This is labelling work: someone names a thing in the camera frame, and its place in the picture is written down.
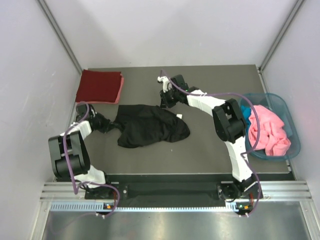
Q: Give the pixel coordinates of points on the teal plastic laundry basket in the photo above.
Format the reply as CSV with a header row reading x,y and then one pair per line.
x,y
277,105

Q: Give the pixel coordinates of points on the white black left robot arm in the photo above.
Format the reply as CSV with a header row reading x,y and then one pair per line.
x,y
68,153

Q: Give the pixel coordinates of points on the grey slotted cable duct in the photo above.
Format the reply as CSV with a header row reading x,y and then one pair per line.
x,y
107,207

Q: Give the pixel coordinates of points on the black t shirt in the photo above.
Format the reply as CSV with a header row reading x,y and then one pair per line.
x,y
143,125

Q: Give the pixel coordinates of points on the left aluminium corner post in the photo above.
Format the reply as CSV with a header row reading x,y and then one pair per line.
x,y
58,32

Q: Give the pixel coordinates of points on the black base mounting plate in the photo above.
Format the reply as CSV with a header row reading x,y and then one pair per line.
x,y
174,190

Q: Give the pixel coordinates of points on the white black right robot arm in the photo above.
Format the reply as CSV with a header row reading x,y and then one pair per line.
x,y
230,127

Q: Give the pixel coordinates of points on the aluminium corner post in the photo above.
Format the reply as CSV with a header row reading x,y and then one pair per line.
x,y
58,32
298,4

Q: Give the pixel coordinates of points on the right aluminium corner post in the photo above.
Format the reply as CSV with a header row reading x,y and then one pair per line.
x,y
298,4

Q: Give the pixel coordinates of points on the folded dark red t shirt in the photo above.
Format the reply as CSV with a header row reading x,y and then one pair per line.
x,y
98,86

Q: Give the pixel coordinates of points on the blue t shirt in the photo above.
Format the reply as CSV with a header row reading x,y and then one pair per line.
x,y
248,115

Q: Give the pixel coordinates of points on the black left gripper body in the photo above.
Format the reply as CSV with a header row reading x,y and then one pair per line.
x,y
102,123

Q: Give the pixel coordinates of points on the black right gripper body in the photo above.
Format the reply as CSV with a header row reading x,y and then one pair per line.
x,y
170,97

